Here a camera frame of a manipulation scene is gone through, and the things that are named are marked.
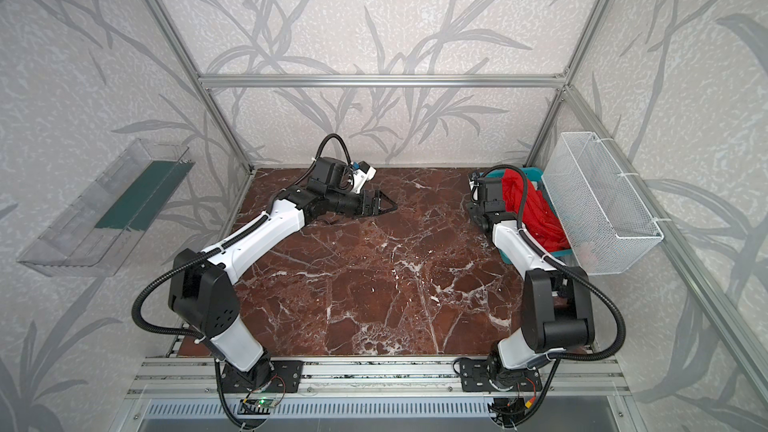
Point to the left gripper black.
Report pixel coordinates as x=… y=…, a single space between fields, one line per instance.
x=365 y=203

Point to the teal plastic laundry basket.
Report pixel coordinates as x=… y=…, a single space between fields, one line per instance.
x=535 y=175

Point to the red t shirt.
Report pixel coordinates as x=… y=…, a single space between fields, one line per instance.
x=538 y=217

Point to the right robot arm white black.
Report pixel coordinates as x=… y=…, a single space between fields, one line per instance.
x=556 y=312

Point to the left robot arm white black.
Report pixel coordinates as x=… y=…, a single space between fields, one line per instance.
x=203 y=292

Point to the green circuit board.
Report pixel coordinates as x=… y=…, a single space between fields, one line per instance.
x=258 y=406

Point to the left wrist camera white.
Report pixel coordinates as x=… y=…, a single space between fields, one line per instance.
x=362 y=172

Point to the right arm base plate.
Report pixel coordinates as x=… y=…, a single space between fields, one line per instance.
x=489 y=375

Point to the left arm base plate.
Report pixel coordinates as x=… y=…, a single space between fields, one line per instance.
x=271 y=376

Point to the white wire mesh basket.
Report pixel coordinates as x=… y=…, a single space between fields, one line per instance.
x=607 y=224

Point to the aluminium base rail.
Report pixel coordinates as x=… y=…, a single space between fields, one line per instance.
x=348 y=377

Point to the clear acrylic wall shelf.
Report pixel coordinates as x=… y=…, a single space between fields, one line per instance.
x=95 y=234

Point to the aluminium frame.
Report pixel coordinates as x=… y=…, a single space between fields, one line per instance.
x=740 y=341

